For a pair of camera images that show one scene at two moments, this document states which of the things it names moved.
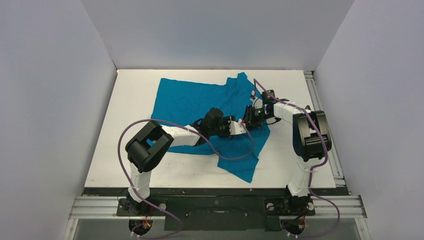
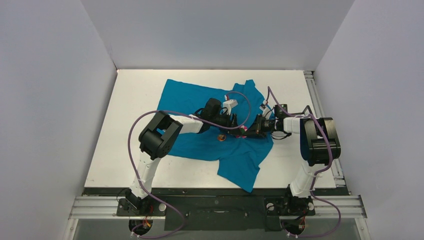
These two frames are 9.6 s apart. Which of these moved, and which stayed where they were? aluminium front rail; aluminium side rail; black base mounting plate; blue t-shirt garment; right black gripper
Moved: blue t-shirt garment; right black gripper
Stayed: aluminium front rail; aluminium side rail; black base mounting plate
